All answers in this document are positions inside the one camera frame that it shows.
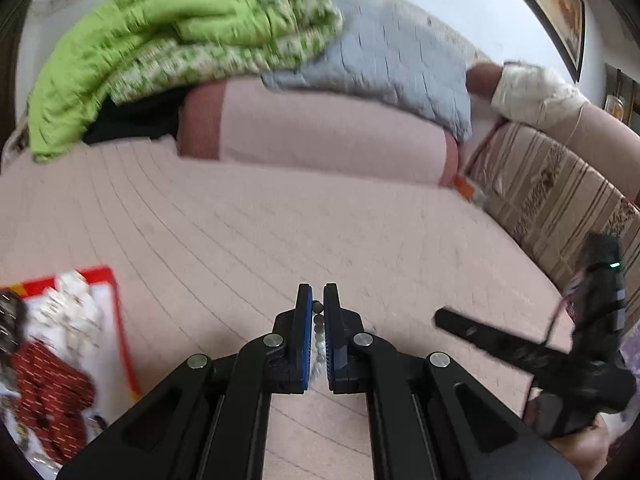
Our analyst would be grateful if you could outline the pink bolster cushion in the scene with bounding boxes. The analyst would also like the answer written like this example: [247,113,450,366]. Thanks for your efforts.
[177,79,460,188]

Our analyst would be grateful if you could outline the white floral cloth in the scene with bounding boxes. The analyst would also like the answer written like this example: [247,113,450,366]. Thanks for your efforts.
[490,61,591,128]

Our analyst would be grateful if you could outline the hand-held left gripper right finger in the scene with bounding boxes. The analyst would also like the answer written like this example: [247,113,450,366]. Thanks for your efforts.
[322,283,581,480]

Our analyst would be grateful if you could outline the plain green blanket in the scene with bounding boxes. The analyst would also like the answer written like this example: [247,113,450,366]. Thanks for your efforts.
[27,0,261,163]

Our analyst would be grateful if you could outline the wooden window frame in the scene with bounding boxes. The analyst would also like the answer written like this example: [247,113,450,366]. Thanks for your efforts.
[602,62,640,136]

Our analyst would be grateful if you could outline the white tray with red rim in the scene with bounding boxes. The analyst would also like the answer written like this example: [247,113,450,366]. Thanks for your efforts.
[0,265,142,468]

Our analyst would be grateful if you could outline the grey scrunchie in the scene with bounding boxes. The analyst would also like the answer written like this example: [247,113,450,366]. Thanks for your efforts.
[0,290,31,357]

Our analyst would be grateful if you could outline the black cloth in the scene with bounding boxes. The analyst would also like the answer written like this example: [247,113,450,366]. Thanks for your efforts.
[82,95,186,145]

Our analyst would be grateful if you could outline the white pearl bracelet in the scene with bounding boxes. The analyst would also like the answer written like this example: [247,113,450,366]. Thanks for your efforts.
[310,300,328,387]

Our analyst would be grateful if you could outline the white dotted scrunchie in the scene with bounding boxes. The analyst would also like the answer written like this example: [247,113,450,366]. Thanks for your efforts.
[37,270,108,353]

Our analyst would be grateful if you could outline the striped floral cushion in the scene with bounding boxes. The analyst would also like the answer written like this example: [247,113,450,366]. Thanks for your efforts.
[460,122,640,303]

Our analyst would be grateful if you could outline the red polka dot scrunchie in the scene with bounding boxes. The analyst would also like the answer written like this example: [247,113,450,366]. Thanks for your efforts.
[10,342,97,465]

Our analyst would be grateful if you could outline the framed wall picture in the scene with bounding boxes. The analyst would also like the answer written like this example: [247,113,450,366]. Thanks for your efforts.
[487,0,586,83]

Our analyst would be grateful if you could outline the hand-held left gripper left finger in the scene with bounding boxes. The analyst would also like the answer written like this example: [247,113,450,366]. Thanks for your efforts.
[57,283,315,480]

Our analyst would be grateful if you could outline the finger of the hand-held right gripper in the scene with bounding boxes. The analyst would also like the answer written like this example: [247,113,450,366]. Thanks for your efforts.
[434,307,572,377]

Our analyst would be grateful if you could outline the pink quilted bedspread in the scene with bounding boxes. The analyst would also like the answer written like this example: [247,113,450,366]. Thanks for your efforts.
[0,137,576,480]

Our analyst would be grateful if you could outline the grey quilted pillow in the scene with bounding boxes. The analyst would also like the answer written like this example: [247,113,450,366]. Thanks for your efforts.
[260,0,473,143]

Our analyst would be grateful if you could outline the green patterned blanket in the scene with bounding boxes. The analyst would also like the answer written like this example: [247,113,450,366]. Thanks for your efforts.
[107,0,346,106]

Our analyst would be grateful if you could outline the person's right hand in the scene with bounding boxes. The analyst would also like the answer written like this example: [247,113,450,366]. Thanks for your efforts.
[550,417,612,480]

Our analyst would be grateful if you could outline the orange packet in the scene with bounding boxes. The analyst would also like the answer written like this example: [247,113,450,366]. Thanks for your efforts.
[452,172,488,206]

